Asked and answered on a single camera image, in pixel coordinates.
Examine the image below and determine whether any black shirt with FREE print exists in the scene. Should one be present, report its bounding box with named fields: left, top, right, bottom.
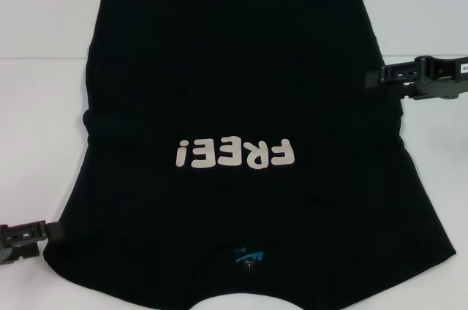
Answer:
left=42, top=0, right=458, bottom=310

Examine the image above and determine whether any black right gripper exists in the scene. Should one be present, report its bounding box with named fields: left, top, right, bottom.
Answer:
left=365, top=54, right=468, bottom=101

